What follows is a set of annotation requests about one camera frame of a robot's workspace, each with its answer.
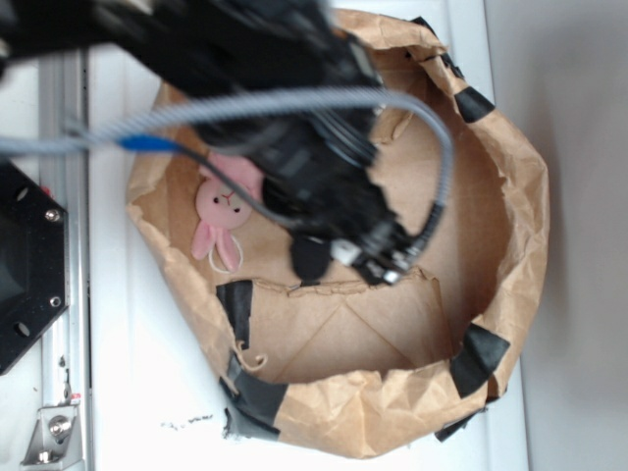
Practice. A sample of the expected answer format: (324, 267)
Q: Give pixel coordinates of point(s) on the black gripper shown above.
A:
(316, 175)

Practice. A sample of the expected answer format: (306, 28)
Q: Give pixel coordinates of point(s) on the pink plush bunny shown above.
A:
(221, 210)

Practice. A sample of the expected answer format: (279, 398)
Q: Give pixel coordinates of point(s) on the brown paper bag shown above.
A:
(341, 366)

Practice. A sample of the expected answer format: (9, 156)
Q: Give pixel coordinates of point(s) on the metal corner bracket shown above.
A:
(56, 440)

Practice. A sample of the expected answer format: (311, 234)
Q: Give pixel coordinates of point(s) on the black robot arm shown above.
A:
(273, 82)

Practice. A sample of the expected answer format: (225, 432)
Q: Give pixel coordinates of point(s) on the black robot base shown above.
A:
(33, 264)

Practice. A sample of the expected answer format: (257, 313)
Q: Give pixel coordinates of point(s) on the aluminium frame rail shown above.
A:
(65, 350)

